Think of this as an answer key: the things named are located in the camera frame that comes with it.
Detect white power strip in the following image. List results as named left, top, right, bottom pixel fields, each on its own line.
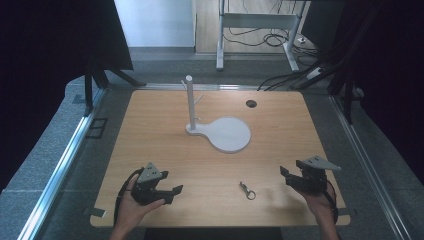
left=305, top=67, right=323, bottom=81

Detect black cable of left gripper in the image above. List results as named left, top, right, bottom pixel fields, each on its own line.
left=113, top=167, right=145, bottom=226

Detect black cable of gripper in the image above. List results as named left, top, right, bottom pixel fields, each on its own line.
left=113, top=167, right=145, bottom=226
left=324, top=179, right=340, bottom=225

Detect black tripod stand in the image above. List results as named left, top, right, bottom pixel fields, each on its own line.
left=327, top=63, right=365, bottom=125
left=83, top=59, right=147, bottom=117

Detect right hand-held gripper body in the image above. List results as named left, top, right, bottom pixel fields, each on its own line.
left=285, top=155, right=343, bottom=195

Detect loose black cables on floor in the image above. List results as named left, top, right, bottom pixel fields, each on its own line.
left=222, top=25, right=322, bottom=58

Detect black curtain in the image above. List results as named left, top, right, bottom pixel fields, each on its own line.
left=333, top=0, right=424, bottom=186
left=0, top=0, right=134, bottom=193

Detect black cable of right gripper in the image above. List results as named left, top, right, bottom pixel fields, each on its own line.
left=324, top=179, right=340, bottom=225

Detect aluminium rail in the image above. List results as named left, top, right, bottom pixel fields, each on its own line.
left=137, top=82, right=262, bottom=92
left=17, top=87, right=108, bottom=240
left=328, top=94, right=413, bottom=240

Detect person's right hand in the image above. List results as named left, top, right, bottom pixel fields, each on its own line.
left=297, top=182, right=338, bottom=222

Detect black cable bundle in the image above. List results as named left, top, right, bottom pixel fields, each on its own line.
left=256, top=58, right=336, bottom=92

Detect black tape strip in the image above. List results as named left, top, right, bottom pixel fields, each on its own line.
left=82, top=206, right=107, bottom=218

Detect white metal desk frame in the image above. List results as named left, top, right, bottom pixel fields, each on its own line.
left=215, top=0, right=308, bottom=73

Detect metal key ring with clasp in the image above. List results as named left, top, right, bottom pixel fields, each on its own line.
left=238, top=181, right=257, bottom=201

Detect person's left hand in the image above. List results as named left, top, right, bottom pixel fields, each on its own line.
left=115, top=175, right=166, bottom=231

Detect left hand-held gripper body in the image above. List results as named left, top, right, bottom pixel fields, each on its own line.
left=130, top=162, right=175, bottom=206

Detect white peg stand with round base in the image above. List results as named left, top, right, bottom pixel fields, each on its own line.
left=180, top=74, right=252, bottom=154

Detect dark monitor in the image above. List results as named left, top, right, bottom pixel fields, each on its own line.
left=300, top=0, right=346, bottom=53

